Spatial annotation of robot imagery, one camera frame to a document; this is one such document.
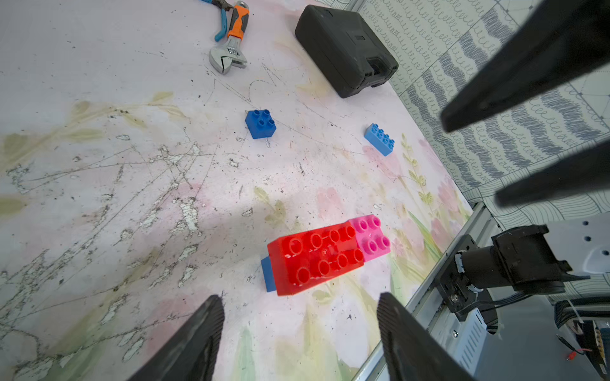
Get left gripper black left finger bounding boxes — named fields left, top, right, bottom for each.
left=130, top=295, right=225, bottom=381

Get black plastic tool case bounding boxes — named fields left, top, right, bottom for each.
left=295, top=5, right=399, bottom=98

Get pink lego brick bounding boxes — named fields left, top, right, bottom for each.
left=349, top=214, right=391, bottom=262

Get light blue lego brick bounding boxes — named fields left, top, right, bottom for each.
left=364, top=123, right=395, bottom=157

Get aluminium rail frame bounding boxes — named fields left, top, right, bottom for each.
left=352, top=199, right=501, bottom=381

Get red lego brick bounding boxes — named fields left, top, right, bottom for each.
left=268, top=222, right=365, bottom=296

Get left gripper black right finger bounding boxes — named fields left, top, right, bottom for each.
left=376, top=292, right=474, bottom=381

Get small blue lego brick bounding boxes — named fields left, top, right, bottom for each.
left=245, top=110, right=276, bottom=139

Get orange adjustable wrench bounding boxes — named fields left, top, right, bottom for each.
left=208, top=1, right=249, bottom=75

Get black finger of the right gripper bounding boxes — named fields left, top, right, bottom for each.
left=495, top=141, right=609, bottom=207
left=440, top=0, right=609, bottom=133

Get right controller board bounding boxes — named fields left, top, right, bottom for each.
left=554, top=296, right=609, bottom=380

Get pink floral table mat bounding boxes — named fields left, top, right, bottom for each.
left=1, top=1, right=472, bottom=380

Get blue handled pliers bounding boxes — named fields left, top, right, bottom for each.
left=203, top=0, right=233, bottom=42

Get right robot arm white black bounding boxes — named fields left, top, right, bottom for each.
left=440, top=1, right=609, bottom=295

